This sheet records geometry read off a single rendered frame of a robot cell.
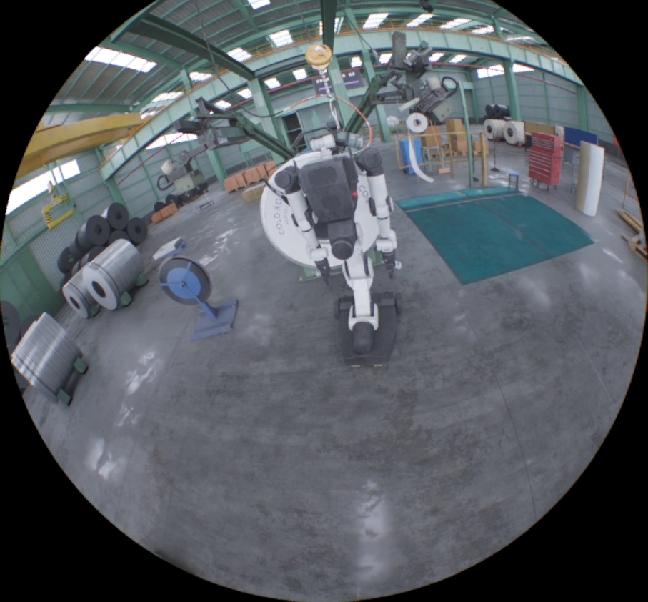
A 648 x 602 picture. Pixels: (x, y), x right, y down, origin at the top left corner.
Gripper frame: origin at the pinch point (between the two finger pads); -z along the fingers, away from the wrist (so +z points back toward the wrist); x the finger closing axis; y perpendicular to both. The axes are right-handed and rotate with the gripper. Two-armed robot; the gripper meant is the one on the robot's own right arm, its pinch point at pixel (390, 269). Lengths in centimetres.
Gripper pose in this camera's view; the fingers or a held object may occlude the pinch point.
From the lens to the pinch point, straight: 155.4
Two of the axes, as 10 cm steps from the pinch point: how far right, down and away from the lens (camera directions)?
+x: 1.1, -7.6, 6.4
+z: -2.9, -6.4, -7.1
